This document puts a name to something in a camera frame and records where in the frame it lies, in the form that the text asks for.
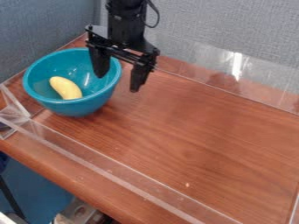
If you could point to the clear acrylic barrier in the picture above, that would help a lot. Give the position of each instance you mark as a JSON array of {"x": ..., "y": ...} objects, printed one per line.
[{"x": 197, "y": 150}]

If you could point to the yellow toy banana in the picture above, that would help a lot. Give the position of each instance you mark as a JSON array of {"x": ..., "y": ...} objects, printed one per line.
[{"x": 65, "y": 88}]

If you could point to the grey metal bracket below table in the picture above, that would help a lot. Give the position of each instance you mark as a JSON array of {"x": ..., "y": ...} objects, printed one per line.
[{"x": 78, "y": 213}]

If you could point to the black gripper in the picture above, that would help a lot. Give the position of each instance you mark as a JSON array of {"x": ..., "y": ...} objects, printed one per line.
[{"x": 128, "y": 16}]

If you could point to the blue plastic bowl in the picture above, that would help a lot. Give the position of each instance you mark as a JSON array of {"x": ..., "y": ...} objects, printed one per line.
[{"x": 70, "y": 65}]

